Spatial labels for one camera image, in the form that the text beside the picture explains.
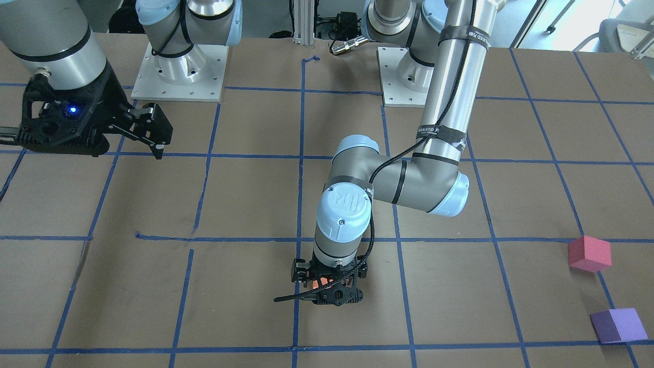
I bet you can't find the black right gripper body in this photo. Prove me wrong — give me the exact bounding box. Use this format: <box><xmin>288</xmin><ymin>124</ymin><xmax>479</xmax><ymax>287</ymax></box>
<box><xmin>16</xmin><ymin>64</ymin><xmax>134</xmax><ymax>157</ymax></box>

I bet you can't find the orange foam cube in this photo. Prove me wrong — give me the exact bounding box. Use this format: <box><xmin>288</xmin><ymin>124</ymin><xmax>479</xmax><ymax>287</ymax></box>
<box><xmin>313</xmin><ymin>277</ymin><xmax>334</xmax><ymax>290</ymax></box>

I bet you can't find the red foam cube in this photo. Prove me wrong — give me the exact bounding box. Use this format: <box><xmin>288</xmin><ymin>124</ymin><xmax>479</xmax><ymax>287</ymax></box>
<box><xmin>568</xmin><ymin>236</ymin><xmax>612</xmax><ymax>272</ymax></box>

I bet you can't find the purple foam cube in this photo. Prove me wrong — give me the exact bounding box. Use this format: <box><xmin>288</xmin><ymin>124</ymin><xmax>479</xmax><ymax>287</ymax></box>
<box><xmin>590</xmin><ymin>308</ymin><xmax>648</xmax><ymax>344</ymax></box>

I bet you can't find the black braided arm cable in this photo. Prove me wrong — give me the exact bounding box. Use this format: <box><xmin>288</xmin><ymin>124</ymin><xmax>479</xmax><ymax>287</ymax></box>
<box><xmin>273</xmin><ymin>0</ymin><xmax>478</xmax><ymax>303</ymax></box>

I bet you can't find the silver cable connector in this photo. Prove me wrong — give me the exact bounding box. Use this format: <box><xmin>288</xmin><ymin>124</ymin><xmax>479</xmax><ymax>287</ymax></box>
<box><xmin>330</xmin><ymin>35</ymin><xmax>370</xmax><ymax>56</ymax></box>

